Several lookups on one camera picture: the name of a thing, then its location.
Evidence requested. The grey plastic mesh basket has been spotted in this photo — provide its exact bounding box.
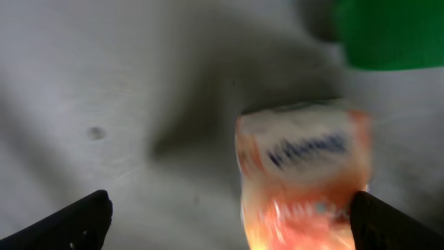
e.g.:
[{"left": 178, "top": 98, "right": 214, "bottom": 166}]
[{"left": 1, "top": 0, "right": 443, "bottom": 249}]

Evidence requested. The orange snack packet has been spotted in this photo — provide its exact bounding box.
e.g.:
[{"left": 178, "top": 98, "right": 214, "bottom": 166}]
[{"left": 235, "top": 101, "right": 371, "bottom": 250}]

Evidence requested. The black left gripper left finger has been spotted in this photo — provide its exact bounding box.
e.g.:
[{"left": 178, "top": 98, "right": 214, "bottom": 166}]
[{"left": 1, "top": 190, "right": 113, "bottom": 250}]

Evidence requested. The green capped bottle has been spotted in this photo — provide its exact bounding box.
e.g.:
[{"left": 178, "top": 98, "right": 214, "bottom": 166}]
[{"left": 334, "top": 0, "right": 443, "bottom": 71}]

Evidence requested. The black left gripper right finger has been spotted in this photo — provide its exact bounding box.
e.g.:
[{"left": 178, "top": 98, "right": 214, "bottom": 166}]
[{"left": 350, "top": 191, "right": 443, "bottom": 250}]

